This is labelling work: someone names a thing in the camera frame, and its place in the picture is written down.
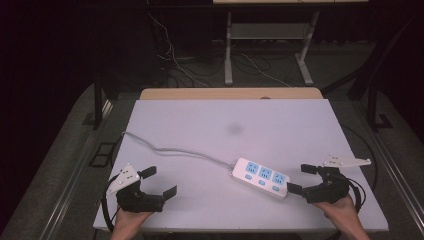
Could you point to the person's left hand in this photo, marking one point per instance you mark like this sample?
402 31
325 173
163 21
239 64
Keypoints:
128 225

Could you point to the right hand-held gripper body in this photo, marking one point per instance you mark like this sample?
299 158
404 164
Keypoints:
330 190

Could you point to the wooden table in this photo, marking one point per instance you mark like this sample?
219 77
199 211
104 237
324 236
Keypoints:
230 93

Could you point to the black metal stand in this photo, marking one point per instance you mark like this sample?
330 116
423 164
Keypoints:
372 106

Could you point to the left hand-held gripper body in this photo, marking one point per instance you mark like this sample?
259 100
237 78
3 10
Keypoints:
140 201

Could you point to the white table cover board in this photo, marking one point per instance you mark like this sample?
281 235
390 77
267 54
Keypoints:
216 126

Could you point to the black floor frame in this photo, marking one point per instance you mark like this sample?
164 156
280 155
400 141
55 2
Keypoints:
101 155

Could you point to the metal floor rail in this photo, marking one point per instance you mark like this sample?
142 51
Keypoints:
396 173
71 180

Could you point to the white power strip blue sockets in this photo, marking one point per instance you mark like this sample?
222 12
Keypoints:
261 178

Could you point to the person's right hand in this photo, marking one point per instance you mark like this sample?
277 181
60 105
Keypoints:
345 216

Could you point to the white metal desk frame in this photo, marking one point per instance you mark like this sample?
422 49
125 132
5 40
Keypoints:
228 60

